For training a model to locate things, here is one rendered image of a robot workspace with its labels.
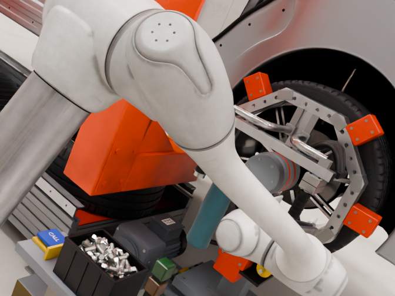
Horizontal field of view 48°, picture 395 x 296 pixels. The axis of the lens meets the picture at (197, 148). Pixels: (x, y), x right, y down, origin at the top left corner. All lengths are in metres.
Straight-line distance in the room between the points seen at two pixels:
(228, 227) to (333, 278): 0.24
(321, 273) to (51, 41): 0.66
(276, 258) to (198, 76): 0.54
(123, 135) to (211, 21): 9.63
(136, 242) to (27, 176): 1.06
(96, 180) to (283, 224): 0.88
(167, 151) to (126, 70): 1.27
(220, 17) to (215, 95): 10.42
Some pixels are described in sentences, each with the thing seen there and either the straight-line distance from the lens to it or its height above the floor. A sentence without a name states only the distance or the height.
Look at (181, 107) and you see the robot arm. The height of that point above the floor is 1.12.
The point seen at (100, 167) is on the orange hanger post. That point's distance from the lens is 1.54.
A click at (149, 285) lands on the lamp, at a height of 0.59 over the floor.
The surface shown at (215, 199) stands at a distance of 1.56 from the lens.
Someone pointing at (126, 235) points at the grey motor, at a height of 0.39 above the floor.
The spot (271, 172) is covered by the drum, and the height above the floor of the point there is 0.87.
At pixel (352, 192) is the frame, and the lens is 1.56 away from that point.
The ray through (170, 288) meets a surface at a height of 0.15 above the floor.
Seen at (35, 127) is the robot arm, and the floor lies 1.00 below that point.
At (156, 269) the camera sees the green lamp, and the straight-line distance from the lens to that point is 1.13.
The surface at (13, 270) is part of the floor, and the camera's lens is 2.03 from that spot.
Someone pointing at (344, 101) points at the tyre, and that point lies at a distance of 1.61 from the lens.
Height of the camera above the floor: 1.23
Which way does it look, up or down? 16 degrees down
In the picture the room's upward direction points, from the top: 25 degrees clockwise
